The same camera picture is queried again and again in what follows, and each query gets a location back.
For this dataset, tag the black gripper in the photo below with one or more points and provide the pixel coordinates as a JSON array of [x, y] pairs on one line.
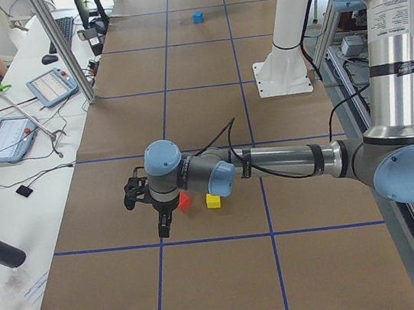
[[163, 206]]

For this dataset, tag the far blue teach pendant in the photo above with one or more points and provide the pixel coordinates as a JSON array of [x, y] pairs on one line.
[[52, 87]]

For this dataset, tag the near blue teach pendant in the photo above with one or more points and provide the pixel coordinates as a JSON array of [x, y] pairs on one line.
[[16, 137]]

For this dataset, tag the green handled reacher stick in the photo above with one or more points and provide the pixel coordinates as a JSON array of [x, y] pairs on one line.
[[52, 135]]

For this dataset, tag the black keyboard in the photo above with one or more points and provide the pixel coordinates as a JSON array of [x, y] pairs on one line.
[[65, 25]]

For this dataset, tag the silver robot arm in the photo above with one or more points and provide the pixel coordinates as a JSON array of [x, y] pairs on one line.
[[382, 159]]

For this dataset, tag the aluminium frame post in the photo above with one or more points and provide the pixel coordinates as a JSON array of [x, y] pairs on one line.
[[53, 32]]

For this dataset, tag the black computer mouse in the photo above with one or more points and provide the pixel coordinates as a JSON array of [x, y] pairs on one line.
[[49, 58]]

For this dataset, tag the yellow block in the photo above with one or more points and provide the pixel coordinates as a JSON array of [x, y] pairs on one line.
[[213, 201]]

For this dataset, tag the blue teach pendant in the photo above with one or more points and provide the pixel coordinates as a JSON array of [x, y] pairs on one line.
[[16, 137], [52, 87]]

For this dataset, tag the white pedestal column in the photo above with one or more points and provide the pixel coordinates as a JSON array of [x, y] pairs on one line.
[[284, 70]]

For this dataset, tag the blue block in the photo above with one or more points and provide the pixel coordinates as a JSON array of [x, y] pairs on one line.
[[197, 17]]

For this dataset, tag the red block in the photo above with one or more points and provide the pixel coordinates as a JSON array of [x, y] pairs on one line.
[[184, 202]]

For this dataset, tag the small black square pad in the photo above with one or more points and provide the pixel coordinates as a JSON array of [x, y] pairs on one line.
[[25, 191]]

